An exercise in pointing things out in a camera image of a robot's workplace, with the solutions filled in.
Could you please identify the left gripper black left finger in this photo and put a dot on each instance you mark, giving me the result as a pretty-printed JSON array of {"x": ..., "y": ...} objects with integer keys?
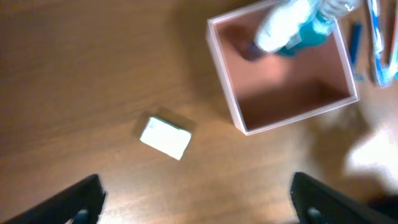
[{"x": 81, "y": 202}]

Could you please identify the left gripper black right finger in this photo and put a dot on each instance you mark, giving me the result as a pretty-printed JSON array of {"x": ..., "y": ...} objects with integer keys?
[{"x": 315, "y": 202}]

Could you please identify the green white soap box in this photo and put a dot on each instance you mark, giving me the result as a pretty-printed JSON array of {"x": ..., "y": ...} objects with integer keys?
[{"x": 165, "y": 137}]

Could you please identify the teal mouthwash bottle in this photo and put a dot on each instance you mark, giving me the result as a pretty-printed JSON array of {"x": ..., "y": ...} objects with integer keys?
[{"x": 318, "y": 27}]

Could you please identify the blue disposable razor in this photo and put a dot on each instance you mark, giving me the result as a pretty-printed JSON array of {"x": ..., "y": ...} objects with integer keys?
[{"x": 354, "y": 44}]

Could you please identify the clear spray bottle dark liquid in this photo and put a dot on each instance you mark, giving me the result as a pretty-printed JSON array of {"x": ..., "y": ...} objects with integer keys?
[{"x": 279, "y": 27}]

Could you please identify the white square cardboard box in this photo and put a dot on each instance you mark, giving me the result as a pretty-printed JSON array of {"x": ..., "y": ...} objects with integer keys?
[{"x": 275, "y": 91}]

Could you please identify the blue white toothbrush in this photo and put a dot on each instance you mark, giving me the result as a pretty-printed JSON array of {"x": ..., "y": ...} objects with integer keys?
[{"x": 381, "y": 75}]

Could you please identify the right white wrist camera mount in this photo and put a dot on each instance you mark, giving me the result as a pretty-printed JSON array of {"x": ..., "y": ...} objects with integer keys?
[{"x": 374, "y": 156}]

